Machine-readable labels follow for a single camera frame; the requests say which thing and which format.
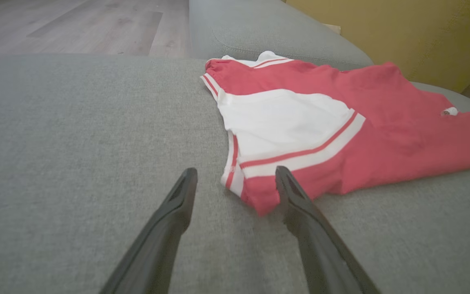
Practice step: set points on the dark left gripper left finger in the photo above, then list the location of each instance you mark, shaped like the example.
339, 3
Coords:
157, 241

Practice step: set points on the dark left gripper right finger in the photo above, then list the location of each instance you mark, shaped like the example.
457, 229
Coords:
320, 249

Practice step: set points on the red and white garment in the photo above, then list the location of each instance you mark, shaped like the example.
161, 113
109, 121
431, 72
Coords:
382, 130

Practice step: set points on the large grey sofa chaise cushion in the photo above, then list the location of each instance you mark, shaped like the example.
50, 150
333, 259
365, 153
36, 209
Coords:
76, 143

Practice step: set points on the small beige sofa tag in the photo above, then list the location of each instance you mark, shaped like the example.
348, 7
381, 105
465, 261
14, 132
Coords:
333, 29

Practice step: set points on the grey sofa seat cushion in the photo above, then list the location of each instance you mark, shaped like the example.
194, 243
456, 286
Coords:
267, 28

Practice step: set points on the yellow sofa backrest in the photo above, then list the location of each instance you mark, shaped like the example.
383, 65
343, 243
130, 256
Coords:
414, 36

